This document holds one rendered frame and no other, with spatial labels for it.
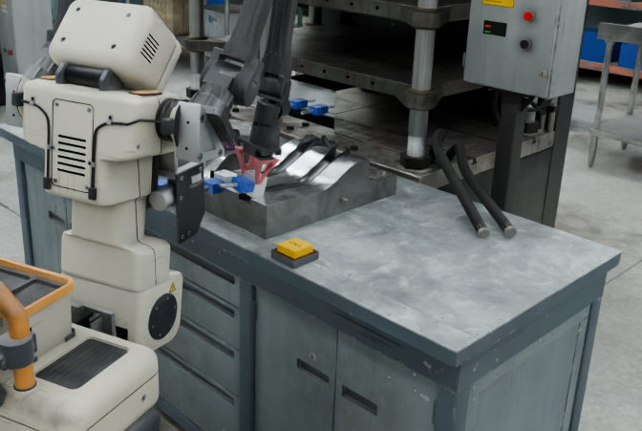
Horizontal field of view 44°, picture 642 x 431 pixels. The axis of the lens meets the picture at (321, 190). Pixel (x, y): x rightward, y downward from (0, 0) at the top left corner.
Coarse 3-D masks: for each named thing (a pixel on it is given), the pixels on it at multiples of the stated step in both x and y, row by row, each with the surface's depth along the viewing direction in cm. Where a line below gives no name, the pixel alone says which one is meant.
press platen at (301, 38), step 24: (312, 24) 366; (336, 24) 372; (192, 48) 320; (312, 48) 311; (336, 48) 313; (360, 48) 315; (384, 48) 317; (408, 48) 319; (456, 48) 323; (312, 72) 286; (336, 72) 278; (360, 72) 271; (384, 72) 273; (408, 72) 274; (432, 72) 276; (456, 72) 277; (408, 96) 246; (432, 96) 245
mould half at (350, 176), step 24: (288, 144) 227; (264, 168) 220; (288, 168) 218; (336, 168) 212; (360, 168) 214; (264, 192) 201; (288, 192) 202; (312, 192) 204; (336, 192) 210; (360, 192) 217; (384, 192) 225; (240, 216) 201; (264, 216) 194; (288, 216) 199; (312, 216) 205
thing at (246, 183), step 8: (240, 176) 197; (248, 176) 197; (224, 184) 191; (232, 184) 192; (240, 184) 193; (248, 184) 194; (256, 184) 195; (264, 184) 197; (240, 192) 193; (248, 192) 195; (256, 192) 196
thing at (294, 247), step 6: (288, 240) 186; (294, 240) 186; (300, 240) 187; (282, 246) 183; (288, 246) 183; (294, 246) 183; (300, 246) 184; (306, 246) 184; (312, 246) 185; (282, 252) 184; (288, 252) 182; (294, 252) 181; (300, 252) 182; (306, 252) 183; (294, 258) 181
